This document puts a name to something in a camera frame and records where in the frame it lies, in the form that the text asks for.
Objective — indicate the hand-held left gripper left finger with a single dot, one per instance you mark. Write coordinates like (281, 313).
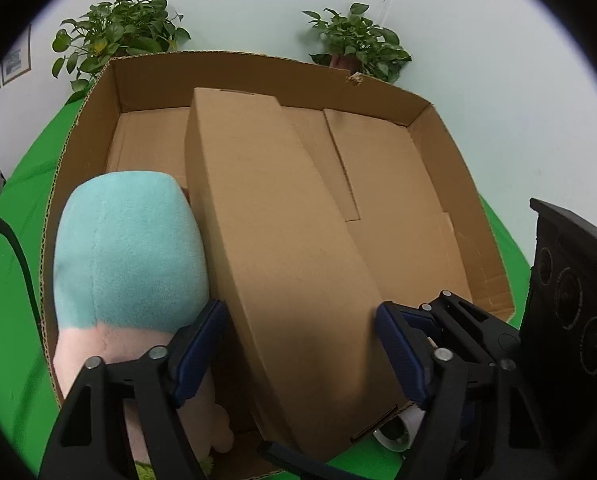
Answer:
(198, 352)

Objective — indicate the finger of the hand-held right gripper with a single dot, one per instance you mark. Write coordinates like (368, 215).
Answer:
(473, 325)

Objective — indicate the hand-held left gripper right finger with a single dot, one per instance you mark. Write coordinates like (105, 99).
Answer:
(393, 350)

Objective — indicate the white handheld fan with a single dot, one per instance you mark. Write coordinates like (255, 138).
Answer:
(398, 432)

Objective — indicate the teal and pink plush toy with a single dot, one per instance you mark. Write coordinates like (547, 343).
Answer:
(123, 250)

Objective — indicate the long cardboard box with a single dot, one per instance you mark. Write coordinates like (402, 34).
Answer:
(278, 235)

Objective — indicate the large cardboard box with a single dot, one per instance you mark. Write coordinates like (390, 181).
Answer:
(403, 185)

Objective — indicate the small potted green plant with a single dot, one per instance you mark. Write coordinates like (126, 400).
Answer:
(363, 40)

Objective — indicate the large potted green plant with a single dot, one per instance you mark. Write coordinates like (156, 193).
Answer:
(113, 30)

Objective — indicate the wall of framed certificates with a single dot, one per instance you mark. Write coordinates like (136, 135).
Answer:
(16, 57)

